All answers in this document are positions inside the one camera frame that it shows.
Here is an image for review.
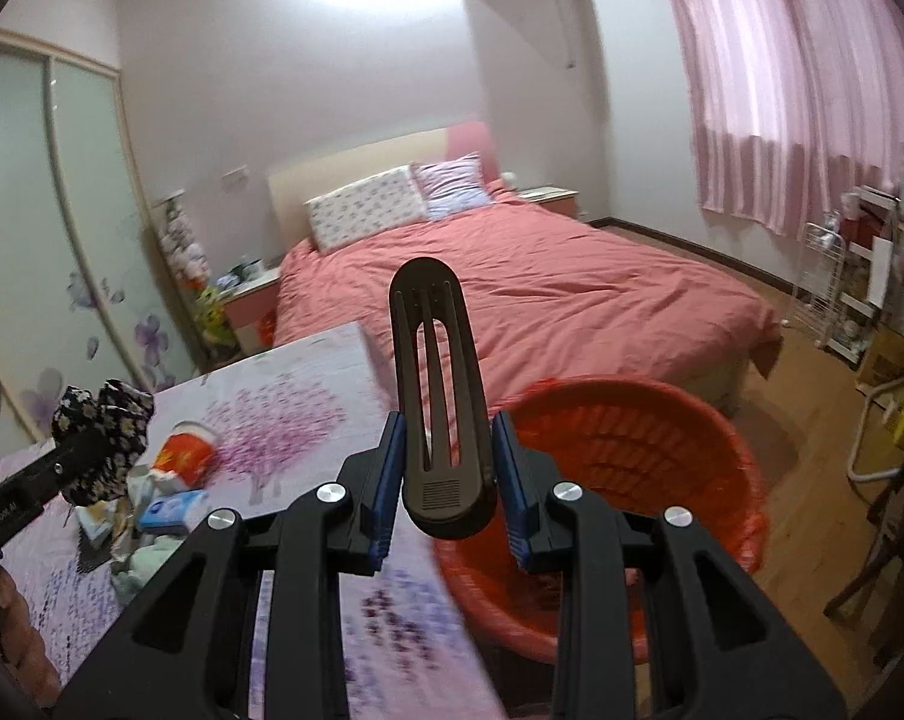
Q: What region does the tree printed tablecloth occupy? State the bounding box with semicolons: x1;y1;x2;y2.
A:
0;321;513;720

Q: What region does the white hose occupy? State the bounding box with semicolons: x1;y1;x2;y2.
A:
848;375;904;482

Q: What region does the beige headboard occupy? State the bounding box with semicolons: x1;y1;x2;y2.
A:
267;127;453;241

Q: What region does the brown snack wrapper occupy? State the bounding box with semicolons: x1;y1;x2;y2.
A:
75;502;135;572

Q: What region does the blue tissue packet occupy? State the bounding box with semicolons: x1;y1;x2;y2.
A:
137;490;210;535

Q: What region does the person's left hand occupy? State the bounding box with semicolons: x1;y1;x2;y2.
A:
0;561;64;700

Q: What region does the black slotted plastic piece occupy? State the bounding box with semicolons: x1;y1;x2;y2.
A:
388;259;498;541

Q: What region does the red plastic basket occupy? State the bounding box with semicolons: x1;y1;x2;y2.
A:
431;377;766;665

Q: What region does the coral bed blanket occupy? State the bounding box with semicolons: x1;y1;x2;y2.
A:
274;191;785;421

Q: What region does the orange white tube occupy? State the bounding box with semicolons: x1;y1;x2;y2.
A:
152;420;220;486

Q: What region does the crumpled white paper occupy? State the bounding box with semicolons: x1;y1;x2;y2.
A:
131;465;169;505

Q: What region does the pink striped pillow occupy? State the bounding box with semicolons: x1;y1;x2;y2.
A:
411;151;496;220

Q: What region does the flower printed glass wardrobe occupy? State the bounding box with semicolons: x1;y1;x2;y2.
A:
0;26;198;466

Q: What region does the pale green crumpled tissue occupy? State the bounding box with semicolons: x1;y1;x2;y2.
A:
113;536;192;602

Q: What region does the column of stuffed toys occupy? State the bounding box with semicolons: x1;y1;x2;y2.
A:
155;195;237;362

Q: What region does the white wall pipe cover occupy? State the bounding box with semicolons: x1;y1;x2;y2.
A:
563;0;592;70

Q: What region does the white floral pillow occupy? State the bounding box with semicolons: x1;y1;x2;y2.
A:
306;165;429;254

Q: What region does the pink and white nightstand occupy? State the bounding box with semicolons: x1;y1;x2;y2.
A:
516;187;580;223
218;268;285;355

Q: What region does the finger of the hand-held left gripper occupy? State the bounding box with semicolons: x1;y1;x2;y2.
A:
43;424;117;500

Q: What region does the black floral cloth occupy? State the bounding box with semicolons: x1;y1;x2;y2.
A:
50;380;157;507

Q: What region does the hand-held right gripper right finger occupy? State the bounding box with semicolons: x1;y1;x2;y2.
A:
492;411;847;720

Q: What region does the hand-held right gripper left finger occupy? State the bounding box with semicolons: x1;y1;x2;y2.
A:
53;411;409;720

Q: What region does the white wire rack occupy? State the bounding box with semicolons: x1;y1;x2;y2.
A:
792;221;875;370

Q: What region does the pink headboard panel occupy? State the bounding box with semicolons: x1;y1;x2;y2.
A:
444;120;494;185

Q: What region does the pink striped curtain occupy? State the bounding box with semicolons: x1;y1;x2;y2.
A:
651;0;904;242

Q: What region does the cardboard box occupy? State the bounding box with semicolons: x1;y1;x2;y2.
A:
855;326;904;392

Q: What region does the dark wooden chair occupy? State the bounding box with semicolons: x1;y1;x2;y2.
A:
825;465;904;680

